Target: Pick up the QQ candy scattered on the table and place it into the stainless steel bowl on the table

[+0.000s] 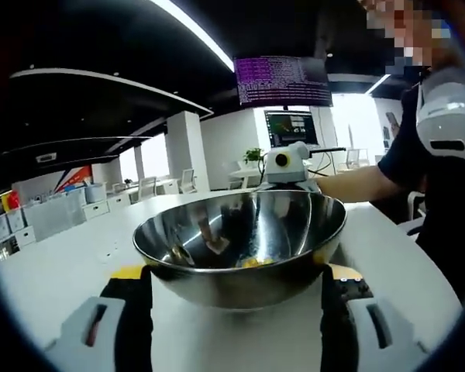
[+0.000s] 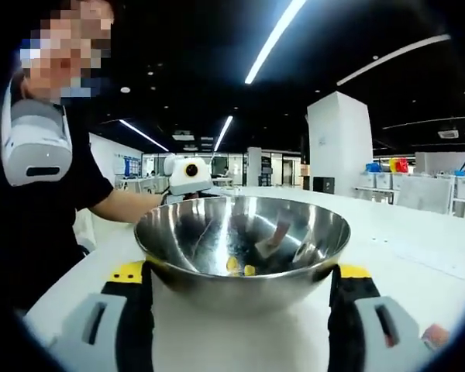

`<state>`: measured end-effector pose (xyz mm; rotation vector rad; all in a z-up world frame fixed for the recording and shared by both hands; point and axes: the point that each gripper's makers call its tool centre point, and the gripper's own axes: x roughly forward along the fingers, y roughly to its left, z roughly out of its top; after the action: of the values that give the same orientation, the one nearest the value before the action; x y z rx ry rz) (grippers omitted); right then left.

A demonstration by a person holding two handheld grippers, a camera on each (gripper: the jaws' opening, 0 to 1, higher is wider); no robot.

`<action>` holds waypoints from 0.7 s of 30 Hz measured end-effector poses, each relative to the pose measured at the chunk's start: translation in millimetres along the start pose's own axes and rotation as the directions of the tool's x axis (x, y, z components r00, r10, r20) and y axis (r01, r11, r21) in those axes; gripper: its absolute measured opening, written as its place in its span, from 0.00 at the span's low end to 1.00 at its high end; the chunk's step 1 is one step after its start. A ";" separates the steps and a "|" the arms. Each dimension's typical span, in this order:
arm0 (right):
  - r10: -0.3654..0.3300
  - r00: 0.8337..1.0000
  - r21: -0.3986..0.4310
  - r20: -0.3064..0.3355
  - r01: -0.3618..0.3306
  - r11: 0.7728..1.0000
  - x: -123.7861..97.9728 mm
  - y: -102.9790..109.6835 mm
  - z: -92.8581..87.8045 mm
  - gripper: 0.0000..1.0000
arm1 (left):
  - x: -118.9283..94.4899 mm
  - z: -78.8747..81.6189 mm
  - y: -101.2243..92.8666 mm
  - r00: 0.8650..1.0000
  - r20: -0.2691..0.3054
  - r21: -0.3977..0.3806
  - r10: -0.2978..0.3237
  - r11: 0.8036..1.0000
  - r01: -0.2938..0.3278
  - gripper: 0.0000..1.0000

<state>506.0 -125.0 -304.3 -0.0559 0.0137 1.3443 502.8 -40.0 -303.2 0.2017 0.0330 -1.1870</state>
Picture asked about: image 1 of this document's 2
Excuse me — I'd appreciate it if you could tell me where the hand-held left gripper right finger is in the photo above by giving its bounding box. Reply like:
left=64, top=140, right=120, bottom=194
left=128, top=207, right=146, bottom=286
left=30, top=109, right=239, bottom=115
left=319, top=263, right=431, bottom=372

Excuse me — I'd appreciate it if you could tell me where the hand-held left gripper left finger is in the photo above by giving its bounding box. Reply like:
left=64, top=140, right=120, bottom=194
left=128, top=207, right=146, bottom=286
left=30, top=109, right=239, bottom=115
left=46, top=264, right=154, bottom=372

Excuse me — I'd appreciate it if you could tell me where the pile of yellow QQ candies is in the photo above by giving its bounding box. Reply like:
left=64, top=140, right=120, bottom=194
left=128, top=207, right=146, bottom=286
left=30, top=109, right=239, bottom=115
left=235, top=256, right=277, bottom=270

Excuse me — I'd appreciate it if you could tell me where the stainless steel bowl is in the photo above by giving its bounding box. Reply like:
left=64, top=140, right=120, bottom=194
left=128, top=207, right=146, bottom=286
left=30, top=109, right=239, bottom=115
left=132, top=189, right=348, bottom=310

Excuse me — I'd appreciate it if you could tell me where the round white side table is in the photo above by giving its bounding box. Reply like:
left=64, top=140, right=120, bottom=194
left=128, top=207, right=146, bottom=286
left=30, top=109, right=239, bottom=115
left=228, top=169, right=265, bottom=191

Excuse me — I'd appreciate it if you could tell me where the green potted plant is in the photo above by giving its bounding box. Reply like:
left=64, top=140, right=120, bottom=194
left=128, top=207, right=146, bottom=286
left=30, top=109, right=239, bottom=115
left=243, top=146, right=266, bottom=167

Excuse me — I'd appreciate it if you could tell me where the small computer monitor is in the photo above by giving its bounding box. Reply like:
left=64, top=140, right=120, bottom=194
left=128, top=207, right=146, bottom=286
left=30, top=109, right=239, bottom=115
left=263, top=110, right=319, bottom=149

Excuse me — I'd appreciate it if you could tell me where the white office chair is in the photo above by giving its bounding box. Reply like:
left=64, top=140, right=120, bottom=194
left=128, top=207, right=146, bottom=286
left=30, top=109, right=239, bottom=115
left=345, top=148, right=370, bottom=172
left=177, top=169, right=199, bottom=195
left=137, top=176, right=159, bottom=203

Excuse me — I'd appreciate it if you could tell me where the large monitor with purple text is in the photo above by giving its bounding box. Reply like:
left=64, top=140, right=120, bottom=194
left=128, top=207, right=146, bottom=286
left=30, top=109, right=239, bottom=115
left=233, top=56, right=333, bottom=109

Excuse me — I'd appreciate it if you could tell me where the white chair armrest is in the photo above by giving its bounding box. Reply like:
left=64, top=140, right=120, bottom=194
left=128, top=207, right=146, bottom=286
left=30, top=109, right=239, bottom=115
left=405, top=191, right=427, bottom=236

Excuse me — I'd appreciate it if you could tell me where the white mesh chair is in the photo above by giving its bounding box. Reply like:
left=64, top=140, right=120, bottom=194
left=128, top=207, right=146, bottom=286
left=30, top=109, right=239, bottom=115
left=22, top=191, right=88, bottom=242

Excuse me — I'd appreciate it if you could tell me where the row of white storage bins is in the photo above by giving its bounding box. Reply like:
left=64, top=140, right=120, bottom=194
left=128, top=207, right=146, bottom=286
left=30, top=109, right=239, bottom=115
left=0, top=181, right=140, bottom=249

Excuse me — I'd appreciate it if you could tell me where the grey storage bin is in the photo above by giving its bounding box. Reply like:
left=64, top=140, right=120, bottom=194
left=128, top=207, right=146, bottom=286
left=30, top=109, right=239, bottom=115
left=84, top=182, right=105, bottom=203

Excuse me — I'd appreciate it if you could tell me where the person in dark clothes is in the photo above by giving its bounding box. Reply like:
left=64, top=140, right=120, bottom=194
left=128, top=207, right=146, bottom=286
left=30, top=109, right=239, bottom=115
left=377, top=65, right=465, bottom=311

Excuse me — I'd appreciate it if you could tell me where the white worn device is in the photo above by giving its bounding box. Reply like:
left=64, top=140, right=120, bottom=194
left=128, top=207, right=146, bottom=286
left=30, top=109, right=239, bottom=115
left=415, top=67, right=465, bottom=160

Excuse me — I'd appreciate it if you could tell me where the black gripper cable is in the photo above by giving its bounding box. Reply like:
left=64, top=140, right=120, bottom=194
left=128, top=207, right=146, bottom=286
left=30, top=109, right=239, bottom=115
left=308, top=146, right=348, bottom=174

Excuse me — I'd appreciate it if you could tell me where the striped wall banner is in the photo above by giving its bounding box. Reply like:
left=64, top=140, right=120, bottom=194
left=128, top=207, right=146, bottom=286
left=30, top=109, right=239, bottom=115
left=53, top=165, right=93, bottom=194

